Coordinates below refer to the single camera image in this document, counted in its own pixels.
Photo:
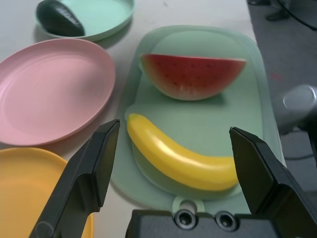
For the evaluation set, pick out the green cutting board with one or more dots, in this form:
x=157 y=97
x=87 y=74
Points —
x=198 y=119

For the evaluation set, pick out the yellow plastic plate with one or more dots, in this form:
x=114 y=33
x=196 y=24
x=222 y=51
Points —
x=29 y=183

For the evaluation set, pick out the grey left robot leg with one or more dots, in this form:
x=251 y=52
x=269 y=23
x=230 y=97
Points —
x=297 y=106

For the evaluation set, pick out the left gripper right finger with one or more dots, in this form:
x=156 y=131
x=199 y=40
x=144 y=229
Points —
x=267 y=178

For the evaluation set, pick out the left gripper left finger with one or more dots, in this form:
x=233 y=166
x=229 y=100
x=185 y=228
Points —
x=81 y=178

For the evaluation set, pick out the red watermelon slice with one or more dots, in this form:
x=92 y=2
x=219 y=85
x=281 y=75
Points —
x=190 y=74

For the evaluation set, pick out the mint green plastic plate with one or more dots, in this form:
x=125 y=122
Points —
x=106 y=15

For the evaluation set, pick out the pink plastic plate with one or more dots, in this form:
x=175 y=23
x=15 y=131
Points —
x=49 y=94

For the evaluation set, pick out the dark green avocado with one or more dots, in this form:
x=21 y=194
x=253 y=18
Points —
x=59 y=17

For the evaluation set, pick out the yellow toy banana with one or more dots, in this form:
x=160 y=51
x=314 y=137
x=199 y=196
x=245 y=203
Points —
x=178 y=161

